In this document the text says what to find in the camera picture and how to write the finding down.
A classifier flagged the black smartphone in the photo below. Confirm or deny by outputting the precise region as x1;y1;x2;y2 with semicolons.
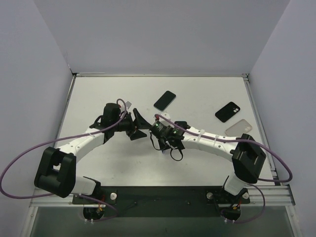
174;121;189;129

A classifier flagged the dark smartphone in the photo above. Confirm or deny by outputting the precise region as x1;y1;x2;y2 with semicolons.
154;90;176;112

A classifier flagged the black phone case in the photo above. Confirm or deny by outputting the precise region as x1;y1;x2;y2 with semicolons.
215;101;241;123

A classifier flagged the beige phone case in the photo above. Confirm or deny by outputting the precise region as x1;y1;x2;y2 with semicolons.
225;119;252;137

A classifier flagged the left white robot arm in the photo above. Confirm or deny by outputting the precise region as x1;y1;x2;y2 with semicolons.
34;103;151;203

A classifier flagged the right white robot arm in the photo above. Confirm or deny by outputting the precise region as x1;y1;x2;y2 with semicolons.
149;120;266;196

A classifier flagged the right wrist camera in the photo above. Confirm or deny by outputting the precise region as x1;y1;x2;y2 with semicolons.
158;112;171;122

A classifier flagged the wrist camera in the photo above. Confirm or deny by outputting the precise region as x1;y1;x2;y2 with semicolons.
120;101;132;113
158;112;171;122

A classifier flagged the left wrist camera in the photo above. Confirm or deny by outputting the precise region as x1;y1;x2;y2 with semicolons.
120;101;132;113

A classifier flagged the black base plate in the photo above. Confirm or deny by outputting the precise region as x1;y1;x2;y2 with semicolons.
71;186;251;218

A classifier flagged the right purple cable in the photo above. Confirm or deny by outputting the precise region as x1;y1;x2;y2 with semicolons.
154;113;294;225

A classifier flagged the purple cable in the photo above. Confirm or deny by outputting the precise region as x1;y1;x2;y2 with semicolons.
0;98;129;222
154;113;294;225

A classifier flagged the aluminium front rail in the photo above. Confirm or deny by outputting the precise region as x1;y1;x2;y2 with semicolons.
29;185;295;207

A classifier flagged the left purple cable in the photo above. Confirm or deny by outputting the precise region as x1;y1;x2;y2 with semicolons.
0;98;129;222

